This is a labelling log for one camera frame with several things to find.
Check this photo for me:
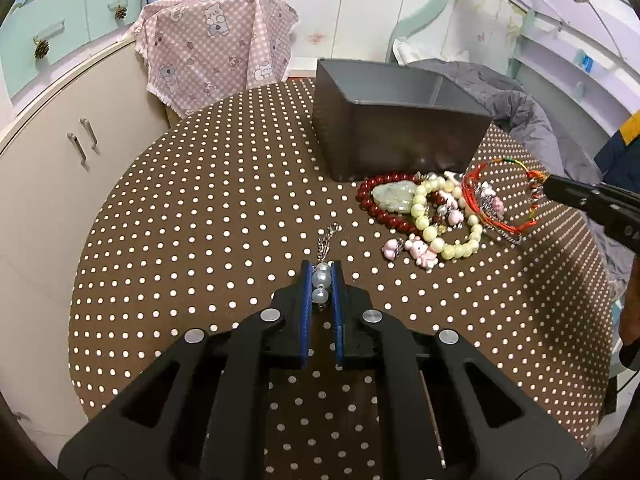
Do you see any pink gingham bear cloth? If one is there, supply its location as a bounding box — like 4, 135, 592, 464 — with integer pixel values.
128, 0, 299, 118

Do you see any beige cabinet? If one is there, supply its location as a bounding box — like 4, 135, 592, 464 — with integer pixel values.
1, 42, 168, 460

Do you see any mint green drawer unit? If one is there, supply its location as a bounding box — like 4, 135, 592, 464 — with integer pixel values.
1, 0, 142, 96

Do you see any brown polka dot tablecloth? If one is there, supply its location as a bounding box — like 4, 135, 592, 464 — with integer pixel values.
58, 80, 612, 479

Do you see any red string bracelet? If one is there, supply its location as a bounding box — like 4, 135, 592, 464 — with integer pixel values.
460, 157, 548, 239

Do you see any pearl bead chain bracelet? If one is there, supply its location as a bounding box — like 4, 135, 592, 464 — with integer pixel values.
310, 222, 344, 308

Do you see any pale green jade pendant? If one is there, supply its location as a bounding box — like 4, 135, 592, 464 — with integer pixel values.
371, 180, 416, 214

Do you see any grey quilt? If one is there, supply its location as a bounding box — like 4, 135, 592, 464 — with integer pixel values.
406, 57, 622, 286

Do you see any dark red bead bracelet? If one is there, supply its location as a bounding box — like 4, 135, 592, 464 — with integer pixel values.
354, 171, 452, 235

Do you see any grey storage box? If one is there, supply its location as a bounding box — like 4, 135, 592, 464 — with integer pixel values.
312, 58, 491, 181

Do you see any cream bead bracelet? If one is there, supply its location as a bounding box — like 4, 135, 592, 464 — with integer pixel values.
410, 176, 484, 261

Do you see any pink bear charm keychain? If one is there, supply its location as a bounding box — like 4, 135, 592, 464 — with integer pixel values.
381, 234, 438, 270

